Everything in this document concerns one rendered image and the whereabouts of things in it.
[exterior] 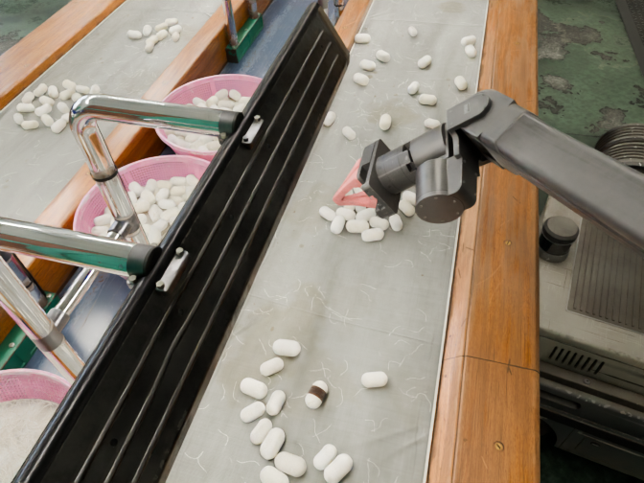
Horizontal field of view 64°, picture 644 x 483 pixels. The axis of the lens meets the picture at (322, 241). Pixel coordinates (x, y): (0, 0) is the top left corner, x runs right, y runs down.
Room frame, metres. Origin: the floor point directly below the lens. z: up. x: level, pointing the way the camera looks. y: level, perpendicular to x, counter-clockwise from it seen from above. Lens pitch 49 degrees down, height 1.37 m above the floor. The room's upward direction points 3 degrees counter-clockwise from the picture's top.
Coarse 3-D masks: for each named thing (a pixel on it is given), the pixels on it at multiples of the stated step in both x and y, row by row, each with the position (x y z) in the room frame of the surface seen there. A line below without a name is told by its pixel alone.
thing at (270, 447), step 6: (270, 432) 0.24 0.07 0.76; (276, 432) 0.24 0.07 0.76; (282, 432) 0.24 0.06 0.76; (270, 438) 0.23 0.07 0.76; (276, 438) 0.23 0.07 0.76; (282, 438) 0.23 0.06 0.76; (264, 444) 0.22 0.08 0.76; (270, 444) 0.22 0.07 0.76; (276, 444) 0.22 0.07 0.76; (282, 444) 0.23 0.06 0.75; (264, 450) 0.22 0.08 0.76; (270, 450) 0.21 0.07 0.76; (276, 450) 0.22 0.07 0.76; (264, 456) 0.21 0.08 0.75; (270, 456) 0.21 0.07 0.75
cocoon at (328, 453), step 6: (324, 450) 0.21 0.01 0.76; (330, 450) 0.21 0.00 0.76; (318, 456) 0.21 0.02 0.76; (324, 456) 0.21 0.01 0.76; (330, 456) 0.21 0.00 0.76; (318, 462) 0.20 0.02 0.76; (324, 462) 0.20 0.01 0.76; (330, 462) 0.20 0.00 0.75; (318, 468) 0.20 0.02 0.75; (324, 468) 0.20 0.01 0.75
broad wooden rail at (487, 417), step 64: (512, 0) 1.30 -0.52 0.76; (512, 64) 1.00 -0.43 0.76; (512, 192) 0.61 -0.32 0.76; (512, 256) 0.48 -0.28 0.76; (448, 320) 0.39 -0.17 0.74; (512, 320) 0.37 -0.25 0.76; (448, 384) 0.29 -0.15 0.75; (512, 384) 0.28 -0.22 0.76; (448, 448) 0.21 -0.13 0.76; (512, 448) 0.20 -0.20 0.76
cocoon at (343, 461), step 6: (342, 456) 0.20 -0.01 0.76; (348, 456) 0.20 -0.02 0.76; (336, 462) 0.20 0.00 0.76; (342, 462) 0.20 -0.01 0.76; (348, 462) 0.20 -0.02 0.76; (330, 468) 0.19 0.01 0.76; (336, 468) 0.19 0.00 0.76; (342, 468) 0.19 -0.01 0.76; (348, 468) 0.19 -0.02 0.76; (324, 474) 0.19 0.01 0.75; (330, 474) 0.18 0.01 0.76; (336, 474) 0.18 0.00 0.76; (342, 474) 0.19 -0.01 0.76; (330, 480) 0.18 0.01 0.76; (336, 480) 0.18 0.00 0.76
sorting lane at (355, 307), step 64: (384, 0) 1.40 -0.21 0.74; (448, 0) 1.38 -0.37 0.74; (384, 64) 1.07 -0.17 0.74; (448, 64) 1.06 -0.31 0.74; (320, 192) 0.66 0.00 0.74; (320, 256) 0.52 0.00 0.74; (384, 256) 0.51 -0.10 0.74; (448, 256) 0.50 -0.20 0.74; (256, 320) 0.41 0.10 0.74; (320, 320) 0.40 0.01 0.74; (384, 320) 0.39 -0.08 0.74; (192, 448) 0.23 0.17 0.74; (256, 448) 0.23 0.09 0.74; (320, 448) 0.22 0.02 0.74; (384, 448) 0.22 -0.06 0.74
